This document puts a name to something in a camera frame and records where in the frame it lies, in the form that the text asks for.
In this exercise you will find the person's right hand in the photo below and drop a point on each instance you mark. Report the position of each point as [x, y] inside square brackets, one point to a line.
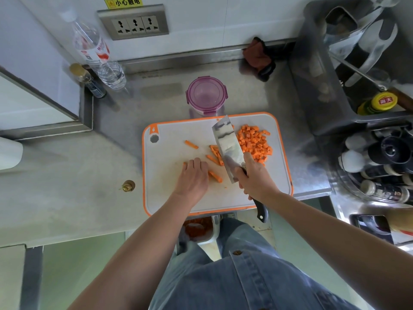
[259, 182]

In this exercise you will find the person's left hand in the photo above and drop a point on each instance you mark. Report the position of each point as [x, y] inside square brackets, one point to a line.
[192, 182]

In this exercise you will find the brown-centred carrot end slice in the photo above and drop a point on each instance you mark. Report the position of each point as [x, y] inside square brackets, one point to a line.
[215, 176]

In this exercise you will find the round carrot slice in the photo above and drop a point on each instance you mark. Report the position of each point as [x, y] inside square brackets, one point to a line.
[191, 144]

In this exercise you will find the pile of diced carrot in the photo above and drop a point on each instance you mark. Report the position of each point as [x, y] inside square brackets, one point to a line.
[255, 142]

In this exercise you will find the brown carrot top stub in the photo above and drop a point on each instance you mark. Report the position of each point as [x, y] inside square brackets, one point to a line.
[128, 186]

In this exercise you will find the purple lidded container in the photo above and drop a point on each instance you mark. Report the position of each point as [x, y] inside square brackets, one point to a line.
[206, 93]

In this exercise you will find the person's left forearm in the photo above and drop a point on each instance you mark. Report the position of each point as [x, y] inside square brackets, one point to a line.
[132, 264]

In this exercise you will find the person's right forearm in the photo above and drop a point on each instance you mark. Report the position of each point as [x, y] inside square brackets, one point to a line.
[342, 245]

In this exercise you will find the white orange-rimmed cutting board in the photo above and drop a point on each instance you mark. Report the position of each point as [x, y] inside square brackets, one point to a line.
[174, 151]

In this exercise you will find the grey right shoe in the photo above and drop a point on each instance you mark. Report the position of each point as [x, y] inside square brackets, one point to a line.
[229, 215]

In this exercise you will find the white waste bin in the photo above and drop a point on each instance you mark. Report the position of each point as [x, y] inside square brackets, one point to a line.
[215, 229]

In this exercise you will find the blue denim trousers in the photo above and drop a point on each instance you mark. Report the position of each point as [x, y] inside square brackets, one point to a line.
[245, 235]

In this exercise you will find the clear round basin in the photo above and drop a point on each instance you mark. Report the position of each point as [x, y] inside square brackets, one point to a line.
[340, 187]

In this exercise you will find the pale green cabinet front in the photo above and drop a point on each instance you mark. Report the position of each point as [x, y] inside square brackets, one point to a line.
[80, 271]
[306, 255]

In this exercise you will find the blue denim shirt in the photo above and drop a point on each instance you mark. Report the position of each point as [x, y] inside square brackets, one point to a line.
[258, 284]

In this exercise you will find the black rectangular device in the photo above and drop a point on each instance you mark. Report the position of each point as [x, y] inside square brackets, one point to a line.
[371, 227]

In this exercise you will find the dark red cloth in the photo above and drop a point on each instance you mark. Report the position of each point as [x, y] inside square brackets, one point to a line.
[256, 56]

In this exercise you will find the clear plastic water bottle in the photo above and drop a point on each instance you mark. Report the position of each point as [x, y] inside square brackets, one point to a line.
[113, 75]

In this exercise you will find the group of seasoning bottles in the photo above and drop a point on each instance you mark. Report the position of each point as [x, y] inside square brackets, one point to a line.
[390, 150]

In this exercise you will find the small gold-capped bottle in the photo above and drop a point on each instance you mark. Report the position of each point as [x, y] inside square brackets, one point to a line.
[95, 88]

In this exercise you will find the yellow-capped sauce bottle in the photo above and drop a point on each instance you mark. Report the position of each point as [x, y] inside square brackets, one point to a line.
[384, 101]

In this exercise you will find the white and black bag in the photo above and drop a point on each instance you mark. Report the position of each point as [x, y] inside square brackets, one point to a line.
[371, 41]

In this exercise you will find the yellow warning sticker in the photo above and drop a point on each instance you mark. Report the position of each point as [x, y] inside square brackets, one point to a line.
[124, 2]

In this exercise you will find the grey wall socket panel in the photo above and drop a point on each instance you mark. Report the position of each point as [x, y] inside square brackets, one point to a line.
[134, 24]

